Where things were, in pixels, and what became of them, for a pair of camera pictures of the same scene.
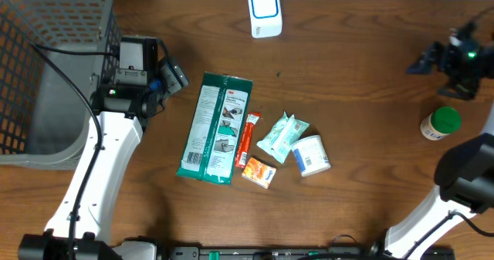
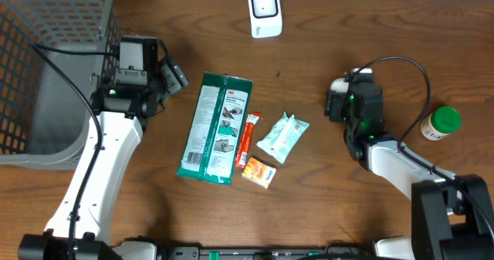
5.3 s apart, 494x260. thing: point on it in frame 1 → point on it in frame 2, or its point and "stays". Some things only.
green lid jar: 442,121 stays
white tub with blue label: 310,155 → 341,85
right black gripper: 451,51 → 334,103
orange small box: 258,172 stays
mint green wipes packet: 282,137 stays
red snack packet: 245,145 stays
